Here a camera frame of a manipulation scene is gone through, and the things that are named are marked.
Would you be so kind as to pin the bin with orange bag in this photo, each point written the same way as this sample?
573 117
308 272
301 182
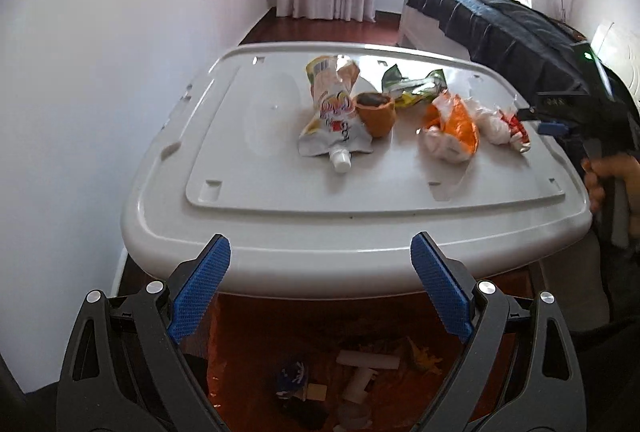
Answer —
260 337

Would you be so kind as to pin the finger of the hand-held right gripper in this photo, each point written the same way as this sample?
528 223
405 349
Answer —
555 101
550 128

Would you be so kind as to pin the red and white wrapper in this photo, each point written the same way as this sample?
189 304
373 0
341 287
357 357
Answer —
517 132

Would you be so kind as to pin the small terracotta pot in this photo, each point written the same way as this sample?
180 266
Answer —
376 114

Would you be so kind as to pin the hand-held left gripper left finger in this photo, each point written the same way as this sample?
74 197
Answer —
200 292

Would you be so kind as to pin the white bed frame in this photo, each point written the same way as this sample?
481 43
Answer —
422 32

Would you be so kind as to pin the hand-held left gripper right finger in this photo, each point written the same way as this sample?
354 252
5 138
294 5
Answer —
442 292

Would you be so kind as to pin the orange and white wrapper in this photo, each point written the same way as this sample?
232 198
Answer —
450 132

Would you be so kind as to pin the white plastic bin lid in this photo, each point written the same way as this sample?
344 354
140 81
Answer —
280 192

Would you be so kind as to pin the yellow spout pouch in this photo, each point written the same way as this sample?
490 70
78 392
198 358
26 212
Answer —
330 112

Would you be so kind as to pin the white headboard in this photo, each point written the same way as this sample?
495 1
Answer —
617 52

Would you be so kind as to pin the white tube piece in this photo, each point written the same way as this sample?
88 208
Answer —
367 359
357 387

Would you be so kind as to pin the white red crumpled wrapper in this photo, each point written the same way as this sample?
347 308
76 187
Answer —
490 124

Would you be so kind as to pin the small beige piece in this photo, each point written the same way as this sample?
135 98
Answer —
316 391

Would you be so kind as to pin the person's right hand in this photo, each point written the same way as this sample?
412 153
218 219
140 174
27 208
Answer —
597 172

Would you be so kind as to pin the green snack wrapper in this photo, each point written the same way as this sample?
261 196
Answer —
412 87

